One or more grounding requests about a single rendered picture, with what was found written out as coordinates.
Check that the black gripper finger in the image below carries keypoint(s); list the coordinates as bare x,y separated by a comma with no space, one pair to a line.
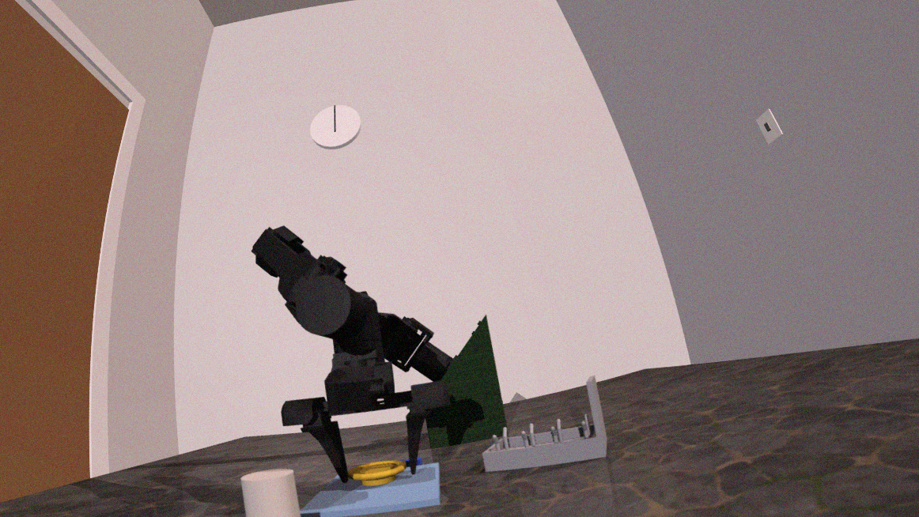
329,437
414,430

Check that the white dish rack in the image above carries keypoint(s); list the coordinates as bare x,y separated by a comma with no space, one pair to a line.
551,448

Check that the yellow round plate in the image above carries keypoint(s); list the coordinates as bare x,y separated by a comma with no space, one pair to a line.
376,473

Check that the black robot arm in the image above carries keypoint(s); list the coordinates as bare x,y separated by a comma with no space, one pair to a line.
319,299

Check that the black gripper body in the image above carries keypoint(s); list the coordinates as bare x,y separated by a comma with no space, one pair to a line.
313,412

